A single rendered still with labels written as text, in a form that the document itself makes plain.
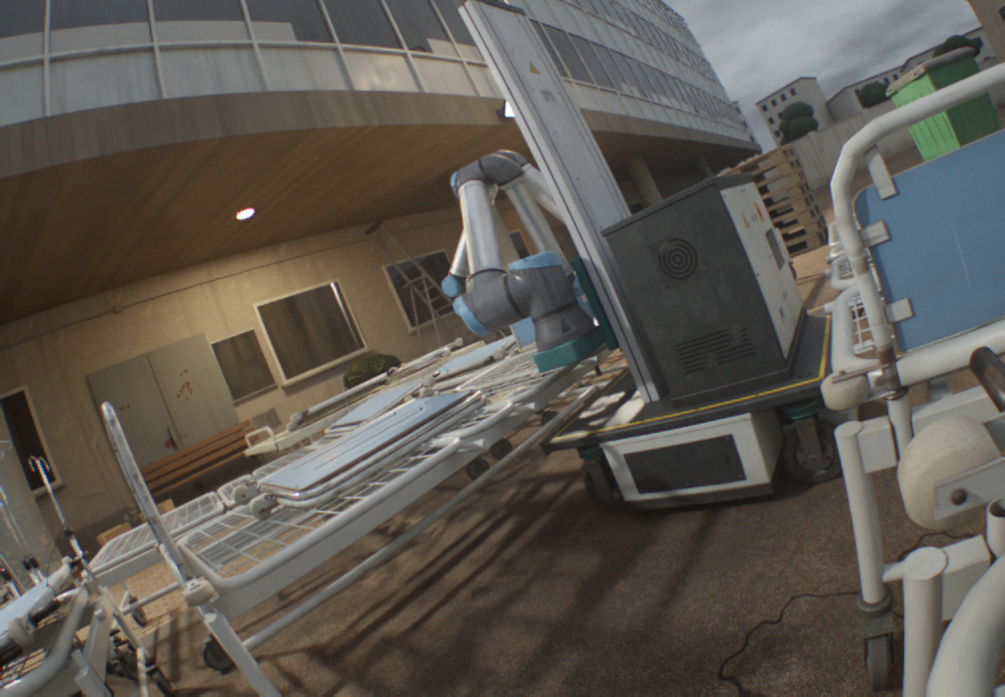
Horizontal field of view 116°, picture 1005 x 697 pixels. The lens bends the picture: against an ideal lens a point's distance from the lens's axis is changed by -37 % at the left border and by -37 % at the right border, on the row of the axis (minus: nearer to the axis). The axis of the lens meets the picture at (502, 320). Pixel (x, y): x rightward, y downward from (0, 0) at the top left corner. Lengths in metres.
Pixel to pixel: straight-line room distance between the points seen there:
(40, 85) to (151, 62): 1.26
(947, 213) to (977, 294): 0.10
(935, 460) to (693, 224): 1.01
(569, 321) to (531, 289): 0.14
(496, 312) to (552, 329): 0.18
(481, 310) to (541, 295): 0.19
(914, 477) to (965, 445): 0.03
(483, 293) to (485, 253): 0.17
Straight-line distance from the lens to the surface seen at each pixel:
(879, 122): 0.58
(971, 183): 0.62
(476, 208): 1.76
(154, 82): 5.74
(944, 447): 0.28
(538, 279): 1.42
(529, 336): 2.66
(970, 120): 7.01
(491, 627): 1.41
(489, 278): 1.52
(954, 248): 0.62
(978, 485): 0.30
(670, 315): 1.29
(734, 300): 1.23
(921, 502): 0.30
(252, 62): 6.29
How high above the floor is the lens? 0.76
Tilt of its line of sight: 1 degrees down
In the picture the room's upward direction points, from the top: 24 degrees counter-clockwise
